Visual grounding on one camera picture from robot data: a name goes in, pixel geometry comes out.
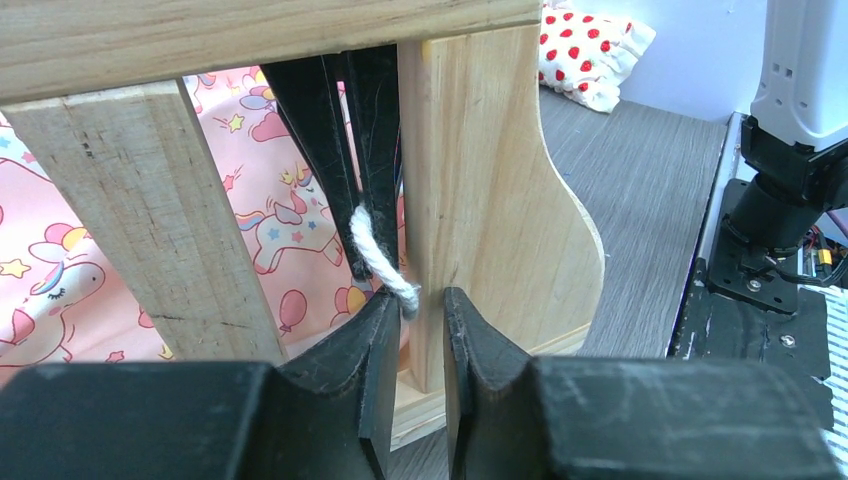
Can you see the pink unicorn print cushion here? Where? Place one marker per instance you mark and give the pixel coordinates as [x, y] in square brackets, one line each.
[63, 301]

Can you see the white strawberry print pillow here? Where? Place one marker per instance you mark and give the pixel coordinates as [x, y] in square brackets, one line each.
[587, 56]

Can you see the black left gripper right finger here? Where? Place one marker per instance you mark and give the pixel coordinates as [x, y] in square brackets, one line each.
[512, 415]

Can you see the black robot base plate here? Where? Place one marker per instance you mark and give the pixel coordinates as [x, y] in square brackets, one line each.
[780, 324]

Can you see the wooden slatted pet bed frame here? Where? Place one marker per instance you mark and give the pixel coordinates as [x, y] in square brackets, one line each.
[439, 97]

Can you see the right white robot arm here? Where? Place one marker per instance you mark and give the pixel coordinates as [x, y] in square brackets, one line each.
[796, 129]

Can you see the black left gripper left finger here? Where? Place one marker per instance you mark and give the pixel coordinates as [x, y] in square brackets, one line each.
[326, 414]

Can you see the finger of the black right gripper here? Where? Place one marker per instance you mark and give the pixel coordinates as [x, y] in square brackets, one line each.
[306, 92]
[371, 82]

